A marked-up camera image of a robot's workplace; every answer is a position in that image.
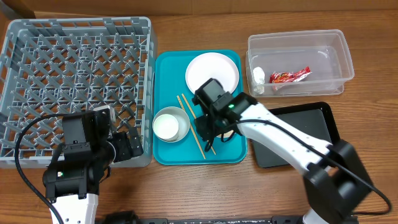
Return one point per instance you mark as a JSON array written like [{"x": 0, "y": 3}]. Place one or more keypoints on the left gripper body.
[{"x": 122, "y": 149}]

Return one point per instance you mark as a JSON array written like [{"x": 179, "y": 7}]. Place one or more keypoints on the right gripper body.
[{"x": 204, "y": 128}]

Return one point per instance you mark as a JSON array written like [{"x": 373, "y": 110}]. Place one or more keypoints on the small white dish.
[{"x": 226, "y": 135}]

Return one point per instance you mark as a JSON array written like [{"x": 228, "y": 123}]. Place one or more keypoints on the grey bowl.
[{"x": 182, "y": 118}]

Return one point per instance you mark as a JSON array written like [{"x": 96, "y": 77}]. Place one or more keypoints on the large white plate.
[{"x": 212, "y": 65}]

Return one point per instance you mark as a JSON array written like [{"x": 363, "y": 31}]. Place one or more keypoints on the white tissue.
[{"x": 259, "y": 80}]

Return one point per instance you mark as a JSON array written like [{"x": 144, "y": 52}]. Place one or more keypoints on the red snack wrapper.
[{"x": 288, "y": 77}]

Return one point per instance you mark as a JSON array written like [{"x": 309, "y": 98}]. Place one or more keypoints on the white paper cup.
[{"x": 166, "y": 127}]

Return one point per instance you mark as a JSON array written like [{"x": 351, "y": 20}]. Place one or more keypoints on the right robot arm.
[{"x": 335, "y": 179}]

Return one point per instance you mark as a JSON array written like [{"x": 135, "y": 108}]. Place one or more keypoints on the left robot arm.
[{"x": 82, "y": 161}]

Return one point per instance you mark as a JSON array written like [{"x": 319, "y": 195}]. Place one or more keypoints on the right wooden chopstick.
[{"x": 194, "y": 116}]

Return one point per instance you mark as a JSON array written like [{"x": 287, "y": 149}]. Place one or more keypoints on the wooden chopstick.
[
  {"x": 194, "y": 116},
  {"x": 191, "y": 128}
]

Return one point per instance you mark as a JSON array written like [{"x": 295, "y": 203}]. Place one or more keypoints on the left wooden chopstick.
[{"x": 191, "y": 128}]

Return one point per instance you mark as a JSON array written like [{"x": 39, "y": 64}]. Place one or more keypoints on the teal serving tray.
[{"x": 169, "y": 81}]

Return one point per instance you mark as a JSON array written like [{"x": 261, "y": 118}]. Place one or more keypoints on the black tray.
[{"x": 315, "y": 119}]

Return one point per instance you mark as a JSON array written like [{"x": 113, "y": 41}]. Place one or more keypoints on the clear plastic bin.
[{"x": 325, "y": 52}]

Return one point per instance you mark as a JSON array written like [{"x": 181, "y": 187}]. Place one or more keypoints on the grey plastic dish rack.
[{"x": 54, "y": 66}]

